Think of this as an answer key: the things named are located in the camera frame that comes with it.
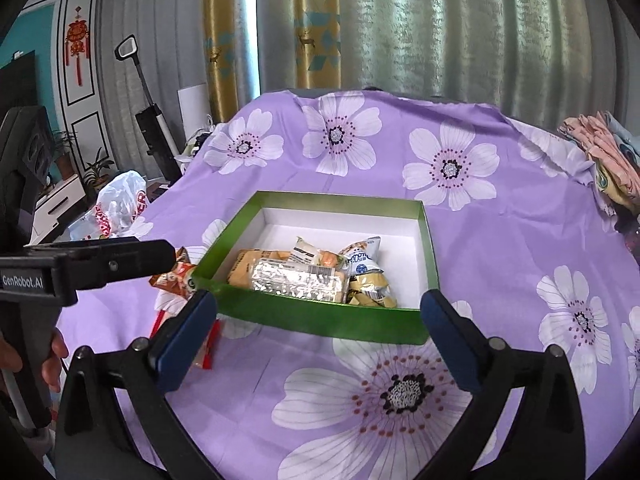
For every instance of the green cardboard box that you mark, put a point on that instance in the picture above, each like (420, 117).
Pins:
(325, 320)

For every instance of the grey pleated curtain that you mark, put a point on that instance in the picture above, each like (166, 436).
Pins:
(150, 20)
(425, 25)

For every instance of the white television cabinet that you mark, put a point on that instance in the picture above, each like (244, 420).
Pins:
(57, 205)

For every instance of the gold patterned curtain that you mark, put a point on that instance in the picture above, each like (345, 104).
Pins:
(225, 35)

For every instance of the orange-yellow snack packet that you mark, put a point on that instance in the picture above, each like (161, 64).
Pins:
(245, 270)

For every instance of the red hanging knot ornament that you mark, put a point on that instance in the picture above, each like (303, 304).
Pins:
(77, 35)

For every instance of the white flat board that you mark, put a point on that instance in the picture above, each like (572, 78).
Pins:
(194, 105)

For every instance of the person's left hand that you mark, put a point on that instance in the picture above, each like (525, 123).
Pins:
(55, 365)

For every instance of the small yellow snack packet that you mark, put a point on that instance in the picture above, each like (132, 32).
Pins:
(310, 250)
(372, 292)

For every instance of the upright vacuum cleaner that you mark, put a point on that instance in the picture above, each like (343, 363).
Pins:
(152, 130)

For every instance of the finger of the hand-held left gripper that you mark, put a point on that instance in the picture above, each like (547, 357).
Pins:
(125, 260)

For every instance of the white red plastic bag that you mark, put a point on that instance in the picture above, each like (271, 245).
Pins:
(120, 205)

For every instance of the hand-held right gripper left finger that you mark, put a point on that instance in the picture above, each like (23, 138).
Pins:
(187, 340)

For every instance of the orange panda snack bag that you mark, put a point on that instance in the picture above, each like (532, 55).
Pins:
(175, 280)

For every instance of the black television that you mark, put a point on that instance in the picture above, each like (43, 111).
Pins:
(17, 85)

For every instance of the purple floral cloth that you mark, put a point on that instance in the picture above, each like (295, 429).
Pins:
(500, 260)

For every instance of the white blue snack packet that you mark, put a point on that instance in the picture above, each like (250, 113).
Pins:
(362, 260)

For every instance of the beige red-edged snack packet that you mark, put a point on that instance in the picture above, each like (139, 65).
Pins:
(210, 345)

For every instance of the potted green plant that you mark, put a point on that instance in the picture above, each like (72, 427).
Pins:
(97, 170)
(65, 155)

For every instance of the pile of folded clothes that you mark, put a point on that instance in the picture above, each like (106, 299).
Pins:
(605, 155)

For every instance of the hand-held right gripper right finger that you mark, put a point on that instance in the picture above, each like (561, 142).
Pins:
(447, 340)

